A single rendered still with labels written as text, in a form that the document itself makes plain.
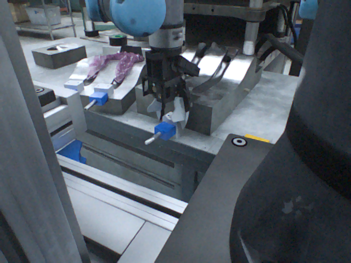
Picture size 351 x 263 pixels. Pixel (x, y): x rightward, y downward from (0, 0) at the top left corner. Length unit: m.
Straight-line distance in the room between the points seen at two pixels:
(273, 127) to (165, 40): 0.42
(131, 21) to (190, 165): 0.51
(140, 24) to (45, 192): 0.27
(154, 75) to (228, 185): 0.40
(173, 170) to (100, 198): 0.54
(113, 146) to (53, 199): 0.82
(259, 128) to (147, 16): 0.51
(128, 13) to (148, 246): 0.29
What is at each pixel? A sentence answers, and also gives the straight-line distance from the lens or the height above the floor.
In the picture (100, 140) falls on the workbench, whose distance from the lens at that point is 1.04.
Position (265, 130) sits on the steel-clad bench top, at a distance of 0.77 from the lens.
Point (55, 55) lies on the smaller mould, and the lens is 1.33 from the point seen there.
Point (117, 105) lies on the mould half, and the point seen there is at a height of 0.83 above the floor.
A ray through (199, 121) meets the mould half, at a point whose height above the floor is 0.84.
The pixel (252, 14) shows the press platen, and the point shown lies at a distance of 1.33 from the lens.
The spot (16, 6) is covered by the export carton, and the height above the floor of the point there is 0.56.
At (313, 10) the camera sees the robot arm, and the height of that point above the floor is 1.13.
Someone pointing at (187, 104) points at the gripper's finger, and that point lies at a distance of 0.63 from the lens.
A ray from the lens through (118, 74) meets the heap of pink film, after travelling 0.93.
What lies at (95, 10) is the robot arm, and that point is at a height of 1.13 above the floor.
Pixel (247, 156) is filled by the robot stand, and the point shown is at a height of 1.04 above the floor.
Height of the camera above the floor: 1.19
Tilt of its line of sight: 33 degrees down
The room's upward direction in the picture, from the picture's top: straight up
